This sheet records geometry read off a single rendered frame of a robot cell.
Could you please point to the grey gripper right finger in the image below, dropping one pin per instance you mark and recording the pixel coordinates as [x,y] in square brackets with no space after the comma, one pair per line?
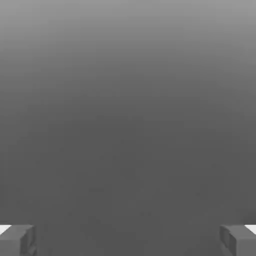
[242,242]

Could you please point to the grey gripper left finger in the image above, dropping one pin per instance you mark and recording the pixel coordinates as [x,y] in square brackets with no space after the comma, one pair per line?
[14,242]

